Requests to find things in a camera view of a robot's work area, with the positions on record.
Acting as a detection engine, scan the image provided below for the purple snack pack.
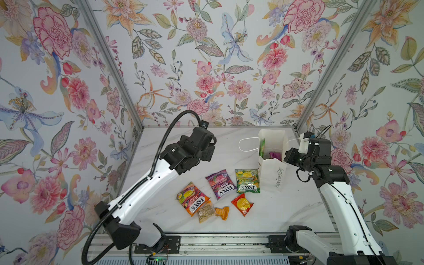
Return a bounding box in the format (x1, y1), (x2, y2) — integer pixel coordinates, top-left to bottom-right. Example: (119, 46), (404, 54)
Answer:
(269, 151), (282, 161)

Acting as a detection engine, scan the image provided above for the white paper bag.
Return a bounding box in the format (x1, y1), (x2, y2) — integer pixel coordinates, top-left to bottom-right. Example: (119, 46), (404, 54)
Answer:
(238, 129), (292, 193)

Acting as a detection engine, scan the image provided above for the orange Fox's candy bag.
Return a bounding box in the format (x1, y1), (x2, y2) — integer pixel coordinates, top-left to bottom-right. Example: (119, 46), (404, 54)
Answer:
(176, 182), (210, 216)

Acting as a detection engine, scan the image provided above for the green Lays chips bag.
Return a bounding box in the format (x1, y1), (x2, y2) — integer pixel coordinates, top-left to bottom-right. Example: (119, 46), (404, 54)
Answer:
(258, 139), (266, 158)

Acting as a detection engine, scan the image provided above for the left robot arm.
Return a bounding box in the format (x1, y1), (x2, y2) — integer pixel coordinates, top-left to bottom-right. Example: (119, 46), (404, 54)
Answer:
(95, 127), (216, 250)

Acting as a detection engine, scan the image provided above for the magenta Fox's candy bag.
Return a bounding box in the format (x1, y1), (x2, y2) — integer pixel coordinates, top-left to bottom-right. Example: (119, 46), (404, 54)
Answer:
(205, 170), (236, 200)

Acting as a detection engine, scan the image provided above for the green Fox's candy bag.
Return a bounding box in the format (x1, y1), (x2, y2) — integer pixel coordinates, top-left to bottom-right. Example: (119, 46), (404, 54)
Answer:
(235, 169), (261, 194)

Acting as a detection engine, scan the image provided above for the beige cracker packet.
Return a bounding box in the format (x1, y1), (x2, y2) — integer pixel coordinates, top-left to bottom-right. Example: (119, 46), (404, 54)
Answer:
(198, 204), (215, 223)

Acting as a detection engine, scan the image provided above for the small orange snack packet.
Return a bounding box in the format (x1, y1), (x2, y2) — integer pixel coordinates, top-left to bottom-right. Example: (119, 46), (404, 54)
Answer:
(215, 206), (229, 221)

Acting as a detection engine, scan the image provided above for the red yellow snack packet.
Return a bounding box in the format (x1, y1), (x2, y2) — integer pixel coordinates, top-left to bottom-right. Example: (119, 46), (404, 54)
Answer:
(231, 194), (254, 216)

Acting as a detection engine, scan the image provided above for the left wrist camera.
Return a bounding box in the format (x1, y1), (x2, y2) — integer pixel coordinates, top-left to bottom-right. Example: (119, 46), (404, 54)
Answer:
(199, 120), (209, 129)

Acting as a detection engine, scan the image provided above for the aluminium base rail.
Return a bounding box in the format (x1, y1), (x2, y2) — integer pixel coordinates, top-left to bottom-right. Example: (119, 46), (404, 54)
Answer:
(87, 232), (342, 264)

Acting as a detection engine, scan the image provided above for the right aluminium frame post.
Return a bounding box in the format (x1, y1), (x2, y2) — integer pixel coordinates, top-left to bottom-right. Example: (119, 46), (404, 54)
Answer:
(294, 0), (375, 133)

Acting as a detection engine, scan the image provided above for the aluminium frame post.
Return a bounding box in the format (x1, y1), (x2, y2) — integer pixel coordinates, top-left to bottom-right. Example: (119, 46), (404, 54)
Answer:
(76, 0), (144, 132)
(294, 0), (375, 133)

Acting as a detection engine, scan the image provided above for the black corrugated cable conduit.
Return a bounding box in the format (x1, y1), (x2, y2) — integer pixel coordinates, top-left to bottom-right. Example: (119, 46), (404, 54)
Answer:
(81, 110), (203, 265)

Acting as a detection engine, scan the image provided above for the left aluminium frame post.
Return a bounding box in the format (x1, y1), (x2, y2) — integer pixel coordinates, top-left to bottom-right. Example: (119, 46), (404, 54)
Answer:
(76, 0), (144, 132)

